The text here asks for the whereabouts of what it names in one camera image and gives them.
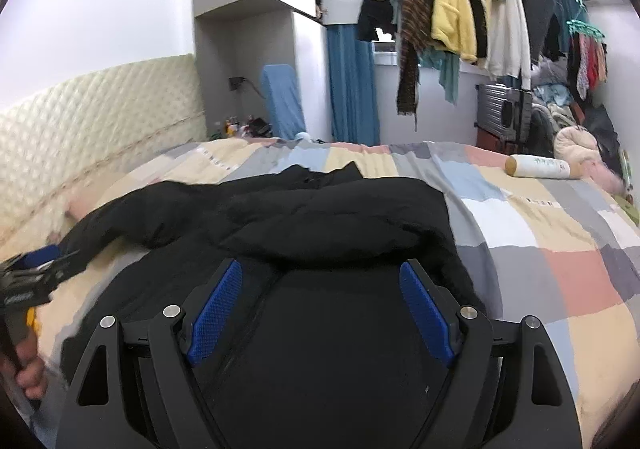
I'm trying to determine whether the person's left hand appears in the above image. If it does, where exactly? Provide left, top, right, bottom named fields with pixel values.
left=0, top=336, right=47, bottom=400

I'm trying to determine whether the brown plaid scarf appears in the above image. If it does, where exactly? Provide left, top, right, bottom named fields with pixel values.
left=396, top=0, right=433, bottom=132

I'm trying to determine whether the silver suitcase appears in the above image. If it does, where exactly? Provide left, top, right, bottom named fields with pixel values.
left=475, top=83, right=533, bottom=152

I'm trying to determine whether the green clip hanger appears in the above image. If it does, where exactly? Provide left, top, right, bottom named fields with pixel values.
left=566, top=0, right=606, bottom=40

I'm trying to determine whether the bunch of hanging small garments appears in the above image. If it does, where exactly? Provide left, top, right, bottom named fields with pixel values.
left=570, top=31, right=608, bottom=100

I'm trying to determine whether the cluster of small bottles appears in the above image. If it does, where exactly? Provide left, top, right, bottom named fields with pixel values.
left=207, top=114, right=273, bottom=140

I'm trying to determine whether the cream quilted headboard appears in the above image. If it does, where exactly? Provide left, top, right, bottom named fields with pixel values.
left=0, top=53, right=208, bottom=250

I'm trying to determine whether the pile of mixed clothes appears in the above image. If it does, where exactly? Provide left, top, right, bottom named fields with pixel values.
left=530, top=56, right=623, bottom=164

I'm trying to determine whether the dark red box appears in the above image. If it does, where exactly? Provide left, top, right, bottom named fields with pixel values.
left=475, top=129, right=516, bottom=152

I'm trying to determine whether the white hoodie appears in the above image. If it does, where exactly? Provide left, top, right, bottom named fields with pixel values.
left=485, top=0, right=532, bottom=90

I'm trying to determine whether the blue covered chair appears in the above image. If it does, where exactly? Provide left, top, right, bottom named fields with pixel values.
left=260, top=64, right=307, bottom=140

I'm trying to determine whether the pink pillow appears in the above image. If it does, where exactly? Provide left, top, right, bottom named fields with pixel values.
left=65, top=189, right=108, bottom=222

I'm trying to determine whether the black hanging garment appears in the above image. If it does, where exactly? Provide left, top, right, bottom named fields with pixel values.
left=452, top=0, right=488, bottom=60

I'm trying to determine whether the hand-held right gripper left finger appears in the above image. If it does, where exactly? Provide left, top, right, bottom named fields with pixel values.
left=55, top=258, right=243, bottom=449

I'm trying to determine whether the yellow fleece jacket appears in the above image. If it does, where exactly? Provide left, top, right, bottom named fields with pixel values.
left=429, top=0, right=478, bottom=64

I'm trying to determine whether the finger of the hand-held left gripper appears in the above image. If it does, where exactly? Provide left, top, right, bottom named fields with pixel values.
left=30, top=251, right=81, bottom=280
left=10, top=246, right=61, bottom=270

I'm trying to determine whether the teal hanging garment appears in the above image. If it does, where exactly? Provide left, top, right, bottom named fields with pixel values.
left=420, top=49, right=460, bottom=104

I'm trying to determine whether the window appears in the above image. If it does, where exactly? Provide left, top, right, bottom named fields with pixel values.
left=372, top=41, right=401, bottom=64

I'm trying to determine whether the cream cylinder pillow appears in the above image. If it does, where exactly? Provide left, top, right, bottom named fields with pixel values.
left=504, top=154, right=583, bottom=180

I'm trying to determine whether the checkered pastel bed blanket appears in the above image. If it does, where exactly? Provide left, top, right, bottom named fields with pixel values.
left=0, top=136, right=640, bottom=449

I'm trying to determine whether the pink fluffy cloth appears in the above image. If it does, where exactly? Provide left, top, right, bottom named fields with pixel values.
left=582, top=159, right=626, bottom=194

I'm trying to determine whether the black puffer jacket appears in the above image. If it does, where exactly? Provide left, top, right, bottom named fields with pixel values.
left=60, top=161, right=488, bottom=449

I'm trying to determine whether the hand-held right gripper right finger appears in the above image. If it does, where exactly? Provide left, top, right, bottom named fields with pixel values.
left=398, top=259, right=583, bottom=449

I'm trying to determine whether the cream fluffy blanket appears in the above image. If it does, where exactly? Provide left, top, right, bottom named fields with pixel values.
left=552, top=125, right=601, bottom=164

